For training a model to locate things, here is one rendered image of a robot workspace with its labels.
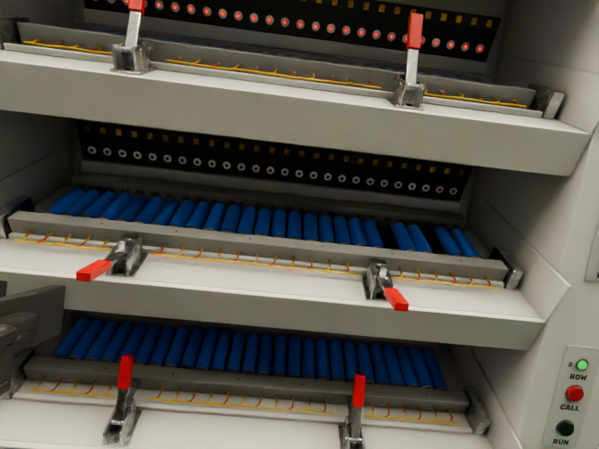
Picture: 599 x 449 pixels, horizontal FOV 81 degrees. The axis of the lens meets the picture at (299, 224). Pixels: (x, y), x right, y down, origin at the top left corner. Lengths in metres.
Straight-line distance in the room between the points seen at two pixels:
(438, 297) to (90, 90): 0.40
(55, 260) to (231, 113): 0.24
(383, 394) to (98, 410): 0.35
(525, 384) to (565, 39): 0.39
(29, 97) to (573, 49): 0.55
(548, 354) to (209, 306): 0.37
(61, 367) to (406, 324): 0.42
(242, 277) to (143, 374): 0.20
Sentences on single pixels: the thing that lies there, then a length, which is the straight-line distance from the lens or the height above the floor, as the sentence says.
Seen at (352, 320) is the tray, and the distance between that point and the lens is 0.39.
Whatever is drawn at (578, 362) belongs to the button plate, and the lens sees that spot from 0.50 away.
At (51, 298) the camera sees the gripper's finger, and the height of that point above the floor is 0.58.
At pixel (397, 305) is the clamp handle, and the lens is 0.32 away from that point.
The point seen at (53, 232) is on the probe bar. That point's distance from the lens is 0.47.
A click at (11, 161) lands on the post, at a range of 0.52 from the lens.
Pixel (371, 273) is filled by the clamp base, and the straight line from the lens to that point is 0.38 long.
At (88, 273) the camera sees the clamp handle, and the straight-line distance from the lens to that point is 0.33.
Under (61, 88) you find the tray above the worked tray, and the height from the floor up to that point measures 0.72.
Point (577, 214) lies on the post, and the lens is 0.45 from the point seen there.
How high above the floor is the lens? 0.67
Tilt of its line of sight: 9 degrees down
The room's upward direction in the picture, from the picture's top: 7 degrees clockwise
